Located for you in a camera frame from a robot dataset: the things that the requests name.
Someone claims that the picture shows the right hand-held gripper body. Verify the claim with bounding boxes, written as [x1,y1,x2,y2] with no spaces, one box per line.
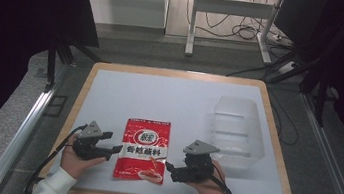
[178,138,222,186]

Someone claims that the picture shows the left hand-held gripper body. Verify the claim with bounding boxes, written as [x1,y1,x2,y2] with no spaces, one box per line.
[70,118,106,163]

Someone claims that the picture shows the red seasoning packet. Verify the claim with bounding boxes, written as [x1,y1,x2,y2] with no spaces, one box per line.
[112,115,173,187]

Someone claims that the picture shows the clear plastic container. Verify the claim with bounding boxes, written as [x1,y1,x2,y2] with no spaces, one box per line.
[206,94,273,173]

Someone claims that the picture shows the person's left hand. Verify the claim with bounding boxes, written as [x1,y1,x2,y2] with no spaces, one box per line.
[58,132,110,184]

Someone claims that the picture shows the person's right hand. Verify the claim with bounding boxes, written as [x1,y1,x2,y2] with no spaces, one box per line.
[186,156,235,194]

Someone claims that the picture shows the black floor socket plate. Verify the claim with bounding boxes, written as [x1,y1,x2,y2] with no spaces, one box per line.
[43,93,69,119]

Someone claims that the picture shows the white table mat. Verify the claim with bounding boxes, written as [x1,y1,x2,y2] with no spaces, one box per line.
[47,60,303,194]

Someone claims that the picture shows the white power strip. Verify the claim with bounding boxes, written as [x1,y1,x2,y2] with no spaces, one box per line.
[276,58,298,78]

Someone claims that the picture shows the white cabinet panel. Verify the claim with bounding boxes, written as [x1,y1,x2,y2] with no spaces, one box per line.
[76,0,171,34]

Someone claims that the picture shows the left hand-held gripper black cable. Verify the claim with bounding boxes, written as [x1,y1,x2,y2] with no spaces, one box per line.
[23,117,89,194]

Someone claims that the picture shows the hand-held gripper black cable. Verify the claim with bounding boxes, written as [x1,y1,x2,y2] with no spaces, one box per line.
[206,174,240,194]
[23,117,89,194]

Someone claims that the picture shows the right hand-held gripper black cable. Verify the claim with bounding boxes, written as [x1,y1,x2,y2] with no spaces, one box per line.
[206,174,240,194]

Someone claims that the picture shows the black cables on floor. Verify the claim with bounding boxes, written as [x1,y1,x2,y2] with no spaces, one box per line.
[182,0,302,49]

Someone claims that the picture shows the white metal desk frame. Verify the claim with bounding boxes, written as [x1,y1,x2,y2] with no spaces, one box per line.
[183,0,282,68]

